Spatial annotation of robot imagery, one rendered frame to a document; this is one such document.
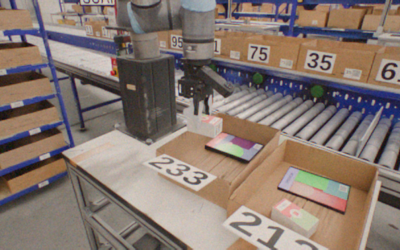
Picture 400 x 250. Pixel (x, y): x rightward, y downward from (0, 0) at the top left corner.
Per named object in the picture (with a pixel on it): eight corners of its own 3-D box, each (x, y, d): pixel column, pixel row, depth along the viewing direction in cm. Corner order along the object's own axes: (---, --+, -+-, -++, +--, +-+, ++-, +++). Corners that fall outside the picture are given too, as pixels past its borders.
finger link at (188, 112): (184, 125, 81) (188, 96, 79) (200, 129, 79) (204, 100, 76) (179, 127, 79) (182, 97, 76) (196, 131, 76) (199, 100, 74)
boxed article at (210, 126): (195, 124, 86) (195, 112, 84) (221, 131, 82) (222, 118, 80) (186, 130, 82) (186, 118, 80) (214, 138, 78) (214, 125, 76)
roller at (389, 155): (373, 174, 94) (377, 163, 91) (393, 127, 128) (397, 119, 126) (389, 180, 91) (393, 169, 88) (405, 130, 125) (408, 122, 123)
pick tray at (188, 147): (156, 174, 86) (153, 150, 81) (217, 132, 113) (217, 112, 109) (229, 211, 71) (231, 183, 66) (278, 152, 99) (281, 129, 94)
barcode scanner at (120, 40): (125, 51, 158) (121, 34, 154) (115, 51, 166) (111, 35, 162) (133, 49, 163) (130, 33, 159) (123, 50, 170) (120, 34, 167)
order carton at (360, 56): (295, 72, 158) (299, 43, 150) (311, 64, 177) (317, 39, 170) (365, 84, 134) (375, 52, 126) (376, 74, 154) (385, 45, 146)
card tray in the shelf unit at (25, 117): (-11, 140, 148) (-18, 125, 144) (-20, 125, 167) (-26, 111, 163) (59, 120, 175) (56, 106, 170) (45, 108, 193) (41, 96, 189)
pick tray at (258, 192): (224, 227, 66) (226, 198, 61) (281, 161, 93) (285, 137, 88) (342, 297, 50) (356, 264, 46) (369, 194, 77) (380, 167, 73)
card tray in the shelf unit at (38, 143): (1, 168, 156) (-5, 155, 152) (-11, 151, 174) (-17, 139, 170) (66, 144, 184) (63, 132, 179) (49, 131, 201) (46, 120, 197)
